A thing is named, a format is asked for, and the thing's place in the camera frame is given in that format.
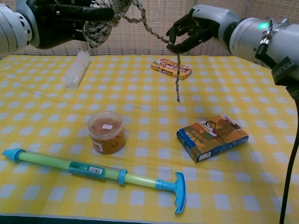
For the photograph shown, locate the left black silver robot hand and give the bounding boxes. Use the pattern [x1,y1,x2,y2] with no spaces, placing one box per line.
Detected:
[15,0,115,49]

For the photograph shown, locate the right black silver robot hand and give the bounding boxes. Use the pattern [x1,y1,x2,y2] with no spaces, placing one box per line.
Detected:
[166,4,239,54]

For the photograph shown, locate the black white braided rope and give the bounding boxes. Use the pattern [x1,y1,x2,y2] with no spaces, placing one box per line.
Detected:
[83,0,182,103]

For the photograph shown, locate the yellow white checkered tablecloth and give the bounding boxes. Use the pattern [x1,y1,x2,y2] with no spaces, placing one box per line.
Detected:
[0,55,299,222]

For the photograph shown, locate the clear plastic cup stack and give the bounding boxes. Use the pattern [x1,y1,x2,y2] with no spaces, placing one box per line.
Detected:
[61,49,92,90]

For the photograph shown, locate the yellow red snack box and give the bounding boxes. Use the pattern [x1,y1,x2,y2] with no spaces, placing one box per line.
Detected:
[150,57,193,81]

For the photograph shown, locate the blue orange cardboard box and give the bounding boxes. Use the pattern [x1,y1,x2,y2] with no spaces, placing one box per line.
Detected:
[176,113,249,163]

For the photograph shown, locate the clear jar of rubber bands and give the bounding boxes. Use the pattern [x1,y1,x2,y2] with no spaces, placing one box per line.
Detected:
[87,111,127,155]

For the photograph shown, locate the blue green water pump toy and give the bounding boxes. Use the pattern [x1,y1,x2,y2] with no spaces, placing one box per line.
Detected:
[1,147,187,215]

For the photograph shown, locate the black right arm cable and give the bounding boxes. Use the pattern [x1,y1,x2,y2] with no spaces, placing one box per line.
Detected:
[279,84,299,224]

